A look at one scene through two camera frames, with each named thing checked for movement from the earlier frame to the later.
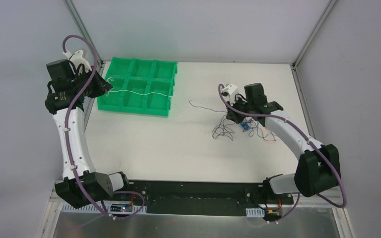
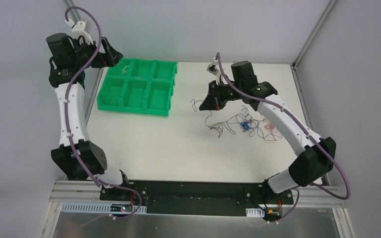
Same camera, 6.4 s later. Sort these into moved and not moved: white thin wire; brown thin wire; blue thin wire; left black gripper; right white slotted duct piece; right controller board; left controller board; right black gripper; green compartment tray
Moved: left black gripper; white thin wire; right black gripper; brown thin wire
Not moved: green compartment tray; right white slotted duct piece; left controller board; blue thin wire; right controller board
